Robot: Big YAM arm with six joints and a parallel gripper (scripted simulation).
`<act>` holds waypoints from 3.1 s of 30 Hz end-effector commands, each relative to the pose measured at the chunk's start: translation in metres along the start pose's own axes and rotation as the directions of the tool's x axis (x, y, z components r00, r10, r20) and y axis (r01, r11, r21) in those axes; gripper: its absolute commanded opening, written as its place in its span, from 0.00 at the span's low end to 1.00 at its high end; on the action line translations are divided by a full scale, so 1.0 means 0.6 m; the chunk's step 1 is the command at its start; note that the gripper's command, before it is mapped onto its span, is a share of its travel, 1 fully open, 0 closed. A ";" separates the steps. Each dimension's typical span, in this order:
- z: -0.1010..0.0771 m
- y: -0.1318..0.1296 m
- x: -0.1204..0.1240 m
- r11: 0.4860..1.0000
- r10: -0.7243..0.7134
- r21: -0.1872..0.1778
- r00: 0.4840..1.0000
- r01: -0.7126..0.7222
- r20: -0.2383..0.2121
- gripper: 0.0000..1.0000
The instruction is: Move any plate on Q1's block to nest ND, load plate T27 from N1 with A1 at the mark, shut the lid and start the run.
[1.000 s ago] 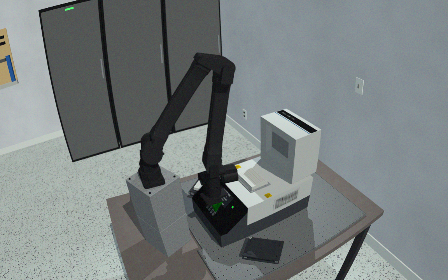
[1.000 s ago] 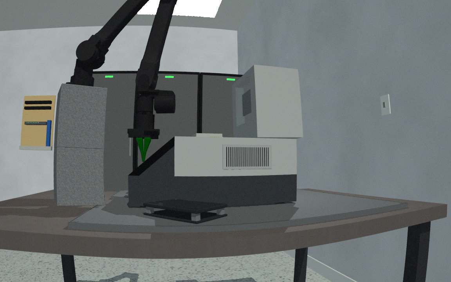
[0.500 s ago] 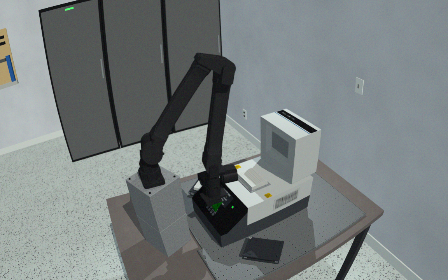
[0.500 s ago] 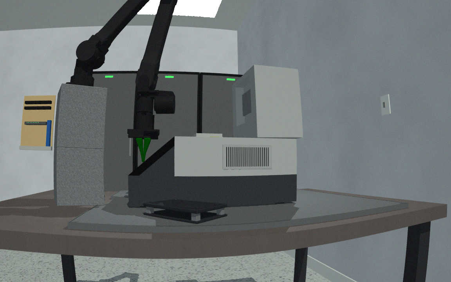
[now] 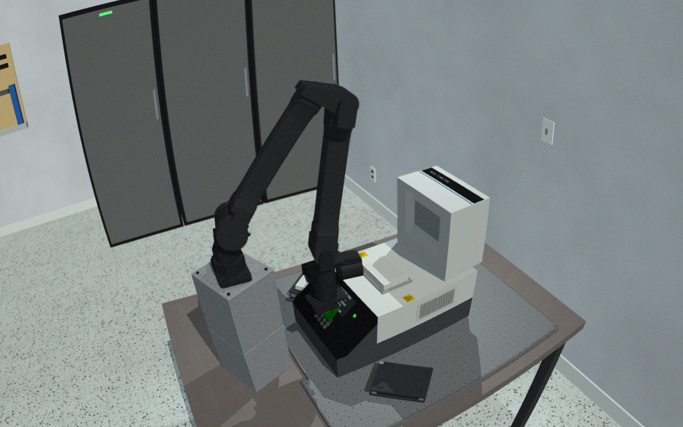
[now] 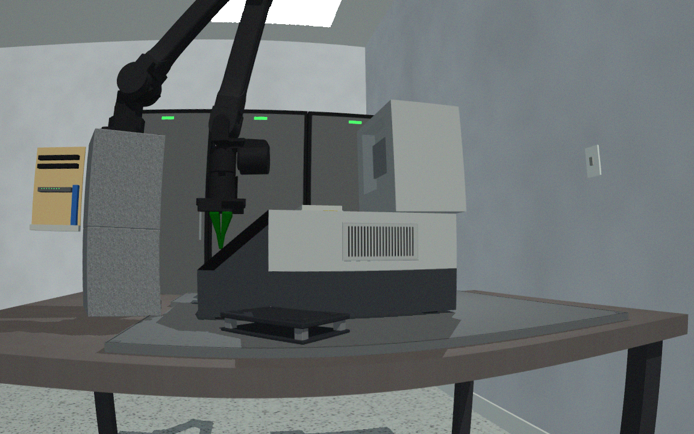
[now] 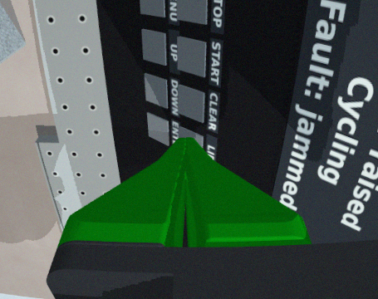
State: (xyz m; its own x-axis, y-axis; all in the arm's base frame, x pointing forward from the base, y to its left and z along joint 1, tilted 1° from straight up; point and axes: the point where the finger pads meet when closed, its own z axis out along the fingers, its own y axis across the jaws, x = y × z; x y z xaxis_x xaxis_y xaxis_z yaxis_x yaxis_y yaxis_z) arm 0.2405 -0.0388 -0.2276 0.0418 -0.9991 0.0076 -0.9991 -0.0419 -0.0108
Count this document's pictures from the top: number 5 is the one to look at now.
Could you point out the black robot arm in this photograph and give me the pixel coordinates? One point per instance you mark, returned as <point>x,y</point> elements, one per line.
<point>233,217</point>

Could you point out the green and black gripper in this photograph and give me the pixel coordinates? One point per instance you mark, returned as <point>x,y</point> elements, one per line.
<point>327,300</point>

